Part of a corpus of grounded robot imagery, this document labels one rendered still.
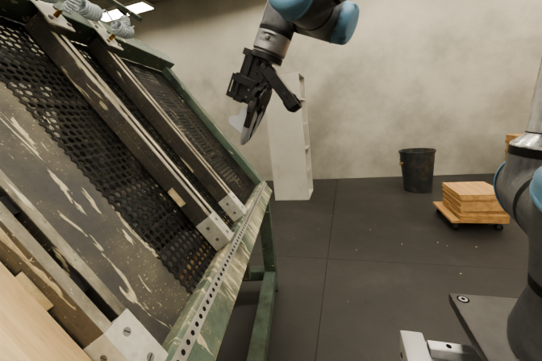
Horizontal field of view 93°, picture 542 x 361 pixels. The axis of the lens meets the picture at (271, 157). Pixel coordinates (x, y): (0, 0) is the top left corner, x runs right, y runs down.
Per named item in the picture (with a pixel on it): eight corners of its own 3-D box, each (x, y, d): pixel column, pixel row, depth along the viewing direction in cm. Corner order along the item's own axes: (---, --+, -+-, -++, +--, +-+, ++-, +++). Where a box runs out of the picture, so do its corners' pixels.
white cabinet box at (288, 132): (309, 200, 422) (298, 72, 392) (275, 200, 438) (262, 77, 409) (313, 189, 478) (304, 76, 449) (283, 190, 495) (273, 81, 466)
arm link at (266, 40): (293, 44, 59) (285, 35, 51) (286, 64, 60) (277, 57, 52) (264, 35, 60) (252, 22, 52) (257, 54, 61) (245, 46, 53)
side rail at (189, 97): (250, 190, 195) (261, 181, 193) (155, 76, 189) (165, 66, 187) (252, 188, 203) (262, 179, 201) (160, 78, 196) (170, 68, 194)
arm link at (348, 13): (333, 39, 43) (280, 24, 48) (348, 51, 53) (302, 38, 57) (352, -13, 41) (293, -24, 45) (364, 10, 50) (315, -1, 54)
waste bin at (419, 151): (441, 193, 386) (441, 151, 377) (402, 194, 402) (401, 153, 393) (430, 184, 438) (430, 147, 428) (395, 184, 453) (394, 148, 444)
